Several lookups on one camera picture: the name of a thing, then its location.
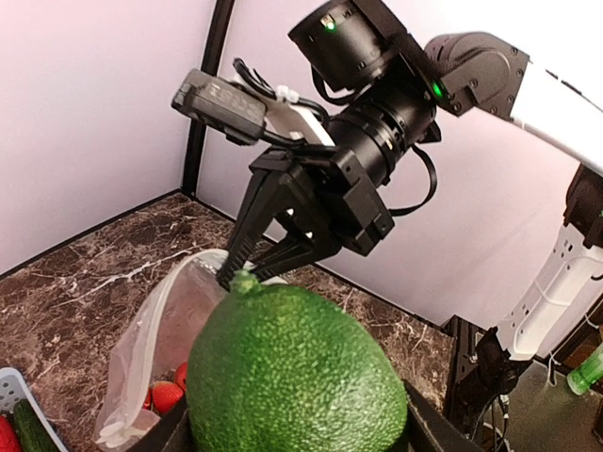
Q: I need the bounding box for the right black frame post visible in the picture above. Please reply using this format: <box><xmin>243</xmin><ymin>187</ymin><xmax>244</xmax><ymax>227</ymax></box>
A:
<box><xmin>181</xmin><ymin>0</ymin><xmax>236</xmax><ymax>199</ymax></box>

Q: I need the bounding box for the green toy cucumber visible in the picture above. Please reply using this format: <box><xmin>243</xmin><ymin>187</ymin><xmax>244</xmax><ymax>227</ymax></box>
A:
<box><xmin>12</xmin><ymin>399</ymin><xmax>59</xmax><ymax>452</ymax></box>

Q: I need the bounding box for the light blue plastic basket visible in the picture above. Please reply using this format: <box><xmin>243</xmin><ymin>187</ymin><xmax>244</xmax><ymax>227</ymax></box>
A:
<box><xmin>1</xmin><ymin>367</ymin><xmax>68</xmax><ymax>452</ymax></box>

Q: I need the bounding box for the polka dot zip bag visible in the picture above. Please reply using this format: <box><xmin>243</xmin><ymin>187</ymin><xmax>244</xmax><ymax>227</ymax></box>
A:
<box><xmin>93</xmin><ymin>249</ymin><xmax>228</xmax><ymax>451</ymax></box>

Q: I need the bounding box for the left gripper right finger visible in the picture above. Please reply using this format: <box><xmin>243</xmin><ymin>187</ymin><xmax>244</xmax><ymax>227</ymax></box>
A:
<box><xmin>404</xmin><ymin>381</ymin><xmax>482</xmax><ymax>452</ymax></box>

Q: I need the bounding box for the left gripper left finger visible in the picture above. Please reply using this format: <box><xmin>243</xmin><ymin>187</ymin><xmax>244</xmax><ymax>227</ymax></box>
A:
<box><xmin>136</xmin><ymin>407</ymin><xmax>191</xmax><ymax>452</ymax></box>

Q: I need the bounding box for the green toy avocado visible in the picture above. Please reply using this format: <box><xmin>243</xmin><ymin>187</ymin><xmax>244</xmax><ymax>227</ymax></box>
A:
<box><xmin>186</xmin><ymin>270</ymin><xmax>407</xmax><ymax>451</ymax></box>

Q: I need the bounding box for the red wrinkled toy ball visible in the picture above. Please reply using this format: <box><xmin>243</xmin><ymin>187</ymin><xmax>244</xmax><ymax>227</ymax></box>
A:
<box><xmin>0</xmin><ymin>415</ymin><xmax>22</xmax><ymax>452</ymax></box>

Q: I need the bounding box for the green plastic bottle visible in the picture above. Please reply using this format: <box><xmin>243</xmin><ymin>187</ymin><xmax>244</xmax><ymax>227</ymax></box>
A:
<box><xmin>567</xmin><ymin>345</ymin><xmax>603</xmax><ymax>396</ymax></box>

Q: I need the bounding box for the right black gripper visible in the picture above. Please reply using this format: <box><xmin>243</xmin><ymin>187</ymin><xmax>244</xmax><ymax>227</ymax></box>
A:
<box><xmin>217</xmin><ymin>148</ymin><xmax>394</xmax><ymax>289</ymax></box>

